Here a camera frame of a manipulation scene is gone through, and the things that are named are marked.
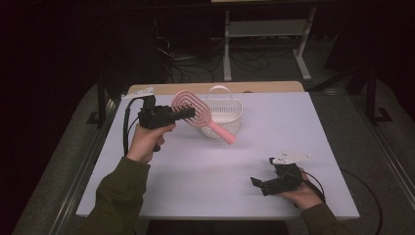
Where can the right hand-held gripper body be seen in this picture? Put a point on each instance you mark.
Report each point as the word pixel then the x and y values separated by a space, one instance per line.
pixel 285 173

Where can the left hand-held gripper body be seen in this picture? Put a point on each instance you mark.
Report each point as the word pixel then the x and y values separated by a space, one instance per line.
pixel 153 116

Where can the pink hairbrush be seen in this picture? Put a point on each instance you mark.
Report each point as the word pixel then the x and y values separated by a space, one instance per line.
pixel 199 112

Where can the white slotted plastic basket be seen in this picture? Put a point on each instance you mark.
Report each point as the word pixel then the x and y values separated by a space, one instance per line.
pixel 228 112

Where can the person's left hand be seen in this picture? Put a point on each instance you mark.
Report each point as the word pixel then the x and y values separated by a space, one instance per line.
pixel 145 143

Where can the person's right hand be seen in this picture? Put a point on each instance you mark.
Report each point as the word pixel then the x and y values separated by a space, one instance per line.
pixel 303 196

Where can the black metal stand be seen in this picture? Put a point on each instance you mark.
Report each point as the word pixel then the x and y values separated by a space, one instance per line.
pixel 101 98
pixel 372 98

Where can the aluminium rail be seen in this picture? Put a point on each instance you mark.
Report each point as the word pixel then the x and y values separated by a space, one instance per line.
pixel 81 173
pixel 388 156

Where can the white metal desk frame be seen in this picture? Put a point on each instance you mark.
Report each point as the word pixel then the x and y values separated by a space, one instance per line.
pixel 261 27

